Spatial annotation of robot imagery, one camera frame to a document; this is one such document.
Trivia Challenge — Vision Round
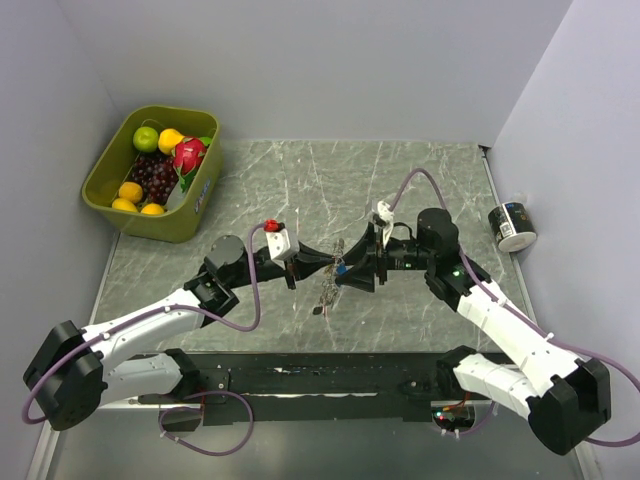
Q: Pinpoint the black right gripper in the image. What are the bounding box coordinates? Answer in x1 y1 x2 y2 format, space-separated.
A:
335 221 435 292

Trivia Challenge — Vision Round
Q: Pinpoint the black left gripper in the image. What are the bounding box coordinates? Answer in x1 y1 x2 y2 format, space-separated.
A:
227 239 334 289

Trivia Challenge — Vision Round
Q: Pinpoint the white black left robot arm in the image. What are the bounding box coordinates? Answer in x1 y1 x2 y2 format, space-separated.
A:
21 229 335 431

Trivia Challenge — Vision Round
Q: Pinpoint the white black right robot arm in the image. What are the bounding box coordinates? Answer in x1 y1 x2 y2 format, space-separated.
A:
335 208 611 455

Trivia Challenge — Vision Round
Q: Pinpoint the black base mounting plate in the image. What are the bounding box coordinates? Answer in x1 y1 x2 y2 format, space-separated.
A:
137 351 501 427

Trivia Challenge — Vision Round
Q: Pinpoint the black white tape roll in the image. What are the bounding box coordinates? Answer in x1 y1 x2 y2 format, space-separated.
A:
487 201 537 253

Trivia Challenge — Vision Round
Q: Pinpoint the pink dragon fruit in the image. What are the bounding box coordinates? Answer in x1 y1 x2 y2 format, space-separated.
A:
172 137 212 193

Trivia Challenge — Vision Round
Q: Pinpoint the orange fruit front right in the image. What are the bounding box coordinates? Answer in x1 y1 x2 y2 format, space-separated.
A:
140 203 165 215

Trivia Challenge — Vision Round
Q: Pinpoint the orange fruit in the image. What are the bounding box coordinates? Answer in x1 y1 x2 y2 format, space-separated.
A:
140 203 165 215
118 181 144 204

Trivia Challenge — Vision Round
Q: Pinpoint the olive green plastic bin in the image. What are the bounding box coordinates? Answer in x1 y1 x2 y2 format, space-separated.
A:
81 105 224 243

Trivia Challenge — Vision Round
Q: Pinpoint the purple grape bunch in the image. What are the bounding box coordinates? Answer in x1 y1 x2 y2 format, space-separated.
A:
128 151 178 206

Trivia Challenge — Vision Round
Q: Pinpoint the orange fruit upper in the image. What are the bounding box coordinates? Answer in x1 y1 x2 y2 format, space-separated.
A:
118 181 144 204

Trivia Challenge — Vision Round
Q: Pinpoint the yellow lemon front left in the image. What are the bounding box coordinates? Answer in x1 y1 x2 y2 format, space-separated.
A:
111 198 138 213

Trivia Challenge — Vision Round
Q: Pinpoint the green apple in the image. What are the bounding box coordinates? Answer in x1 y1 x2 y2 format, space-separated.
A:
132 126 159 153

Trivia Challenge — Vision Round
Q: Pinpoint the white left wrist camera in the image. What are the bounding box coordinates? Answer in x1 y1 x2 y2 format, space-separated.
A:
263 219 300 262

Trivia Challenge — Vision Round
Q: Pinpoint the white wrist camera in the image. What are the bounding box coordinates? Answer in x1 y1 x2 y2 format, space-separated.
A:
263 219 300 262
370 201 394 247

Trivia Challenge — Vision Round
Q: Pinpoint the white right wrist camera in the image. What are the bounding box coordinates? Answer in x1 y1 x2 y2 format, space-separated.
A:
370 201 394 247

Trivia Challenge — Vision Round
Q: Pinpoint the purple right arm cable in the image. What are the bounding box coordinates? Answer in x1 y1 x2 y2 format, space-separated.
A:
389 168 640 447

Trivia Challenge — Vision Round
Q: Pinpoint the aluminium rail frame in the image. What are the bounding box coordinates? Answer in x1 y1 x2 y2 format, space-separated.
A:
27 402 602 479

